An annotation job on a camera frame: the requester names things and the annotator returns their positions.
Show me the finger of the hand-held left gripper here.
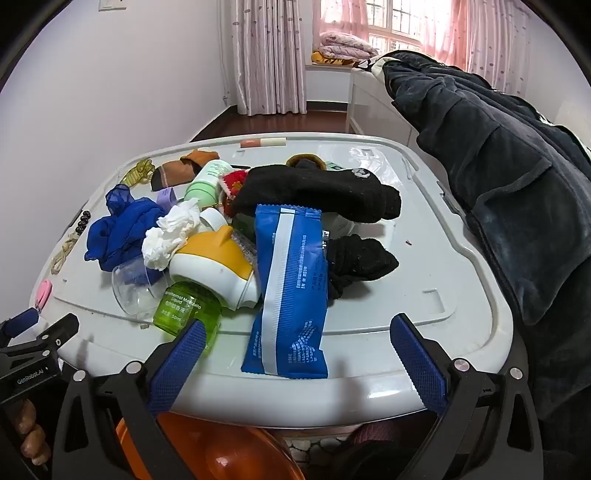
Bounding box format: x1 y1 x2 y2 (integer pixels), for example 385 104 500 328
7 314 80 357
0 308 41 343

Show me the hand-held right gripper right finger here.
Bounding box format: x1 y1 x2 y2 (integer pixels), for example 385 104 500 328
390 314 543 480

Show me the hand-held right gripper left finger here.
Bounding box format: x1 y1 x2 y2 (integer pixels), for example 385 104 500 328
51 318 208 480

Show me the green liquid bottle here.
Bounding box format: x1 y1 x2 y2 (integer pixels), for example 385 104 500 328
153 279 223 352

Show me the clear plastic cup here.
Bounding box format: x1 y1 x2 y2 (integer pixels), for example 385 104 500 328
112 256 169 317

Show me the orange plastic basin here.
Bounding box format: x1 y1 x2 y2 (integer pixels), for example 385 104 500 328
115 412 305 480

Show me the yellow and white bottle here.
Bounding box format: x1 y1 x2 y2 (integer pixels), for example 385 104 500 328
169 208 264 309

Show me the blue sheer cloth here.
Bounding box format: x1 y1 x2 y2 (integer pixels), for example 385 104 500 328
84 184 166 272

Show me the small black sock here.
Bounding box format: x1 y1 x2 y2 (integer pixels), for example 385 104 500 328
325 234 399 305

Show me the blue snack packet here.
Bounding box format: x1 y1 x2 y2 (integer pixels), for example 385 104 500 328
241 204 329 379

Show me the green and white jar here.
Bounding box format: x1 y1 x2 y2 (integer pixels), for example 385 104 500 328
184 160 232 207

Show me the large black sock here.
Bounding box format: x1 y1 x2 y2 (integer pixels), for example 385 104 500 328
229 159 402 223

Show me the person's left hand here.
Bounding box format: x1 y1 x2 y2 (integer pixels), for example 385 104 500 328
14 399 51 468

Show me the white table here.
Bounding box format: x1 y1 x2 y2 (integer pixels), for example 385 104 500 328
28 133 514 428

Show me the white pebble mat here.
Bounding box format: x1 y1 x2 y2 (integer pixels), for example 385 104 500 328
281 434 352 462

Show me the yellow hair claw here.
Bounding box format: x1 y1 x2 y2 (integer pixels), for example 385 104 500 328
121 159 156 188

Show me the dark padded jacket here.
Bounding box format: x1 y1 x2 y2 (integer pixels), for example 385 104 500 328
369 50 591 416

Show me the brown pouch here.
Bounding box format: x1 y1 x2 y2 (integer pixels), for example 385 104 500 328
150 148 220 192

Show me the red crumpled wrapper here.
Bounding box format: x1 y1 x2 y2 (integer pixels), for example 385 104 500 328
218 170 250 217

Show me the yellow plush cushion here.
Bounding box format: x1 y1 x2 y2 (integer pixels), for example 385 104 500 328
311 52 361 65

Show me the pale patterned curtain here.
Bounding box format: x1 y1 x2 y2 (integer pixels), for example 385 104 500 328
229 0 308 116

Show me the folded pink blanket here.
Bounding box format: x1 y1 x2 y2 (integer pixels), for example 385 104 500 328
318 31 377 60

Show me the window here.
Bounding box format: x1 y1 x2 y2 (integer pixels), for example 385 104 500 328
367 0 458 51

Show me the beige cord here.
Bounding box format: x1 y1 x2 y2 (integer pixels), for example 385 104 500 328
50 231 80 276

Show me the brown ring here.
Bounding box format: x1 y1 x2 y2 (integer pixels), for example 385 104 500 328
285 154 326 171

